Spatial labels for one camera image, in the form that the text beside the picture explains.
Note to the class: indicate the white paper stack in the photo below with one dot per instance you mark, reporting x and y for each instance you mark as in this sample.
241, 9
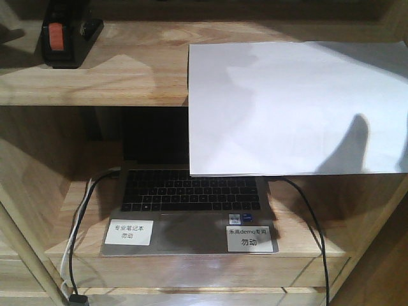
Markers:
287, 108

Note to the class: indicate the black stapler with orange button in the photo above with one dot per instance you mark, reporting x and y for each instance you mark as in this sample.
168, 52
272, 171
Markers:
68, 33

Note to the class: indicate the silver laptop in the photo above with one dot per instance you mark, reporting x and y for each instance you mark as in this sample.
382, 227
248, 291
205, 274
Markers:
190, 214

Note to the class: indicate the white label right on laptop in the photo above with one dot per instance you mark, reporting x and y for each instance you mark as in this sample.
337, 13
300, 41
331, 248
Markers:
252, 239

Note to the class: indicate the white label on laptop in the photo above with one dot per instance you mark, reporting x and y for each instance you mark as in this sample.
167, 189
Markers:
129, 232
252, 239

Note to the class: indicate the white label left on laptop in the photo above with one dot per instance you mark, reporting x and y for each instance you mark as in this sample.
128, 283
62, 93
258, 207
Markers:
129, 232

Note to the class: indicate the wooden shelf unit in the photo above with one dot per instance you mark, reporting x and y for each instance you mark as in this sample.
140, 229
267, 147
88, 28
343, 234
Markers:
140, 59

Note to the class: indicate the black plug adapter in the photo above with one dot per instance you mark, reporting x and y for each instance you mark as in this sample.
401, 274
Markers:
78, 300

